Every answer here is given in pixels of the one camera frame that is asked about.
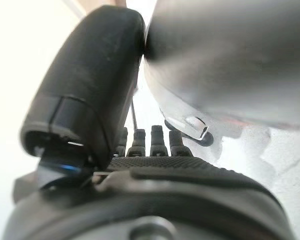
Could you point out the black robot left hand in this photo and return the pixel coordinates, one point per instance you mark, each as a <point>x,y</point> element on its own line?
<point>90,75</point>

